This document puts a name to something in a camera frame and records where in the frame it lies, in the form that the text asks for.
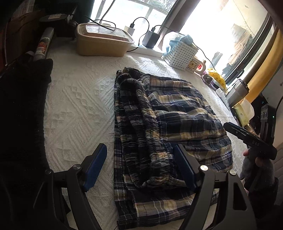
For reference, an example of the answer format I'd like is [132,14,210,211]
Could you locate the blue plaid pants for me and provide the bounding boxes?
[114,67,233,229]

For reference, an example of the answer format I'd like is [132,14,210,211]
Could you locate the right hand grey glove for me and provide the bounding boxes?
[240,148,275,192]

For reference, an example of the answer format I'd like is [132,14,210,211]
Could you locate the yellow tissue pack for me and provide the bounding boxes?
[233,98,255,127]

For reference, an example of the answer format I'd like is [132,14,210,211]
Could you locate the steel travel tumbler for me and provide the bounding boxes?
[226,79,249,107]

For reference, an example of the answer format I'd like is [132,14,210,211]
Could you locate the white lotion tube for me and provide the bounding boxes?
[215,88,226,98]

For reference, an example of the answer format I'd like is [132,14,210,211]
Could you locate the white textured table cloth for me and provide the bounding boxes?
[44,38,246,229]

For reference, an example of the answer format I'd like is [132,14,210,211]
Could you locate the small dark figurine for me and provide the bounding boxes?
[202,74,212,84]

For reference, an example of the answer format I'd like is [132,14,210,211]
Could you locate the cream cartoon mug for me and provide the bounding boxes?
[186,57,206,75]

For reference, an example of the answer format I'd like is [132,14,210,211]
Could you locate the white perforated storage basket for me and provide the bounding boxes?
[163,41,198,70]

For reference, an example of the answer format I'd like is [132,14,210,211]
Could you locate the grey spray can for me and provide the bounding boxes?
[33,27,54,61]

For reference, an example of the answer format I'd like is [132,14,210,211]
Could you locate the beige lidded food container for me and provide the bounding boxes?
[75,23,134,57]

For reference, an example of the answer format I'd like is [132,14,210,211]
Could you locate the white power strip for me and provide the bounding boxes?
[127,46,163,58]

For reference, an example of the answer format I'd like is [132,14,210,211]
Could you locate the black power adapter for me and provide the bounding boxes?
[142,27,160,49]

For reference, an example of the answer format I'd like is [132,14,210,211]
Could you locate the white usb charger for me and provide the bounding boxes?
[124,23,135,35]

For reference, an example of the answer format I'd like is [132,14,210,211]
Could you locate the white desk lamp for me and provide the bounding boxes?
[88,0,117,28]

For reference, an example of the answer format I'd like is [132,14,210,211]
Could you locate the black cable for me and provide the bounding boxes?
[152,24,216,69]

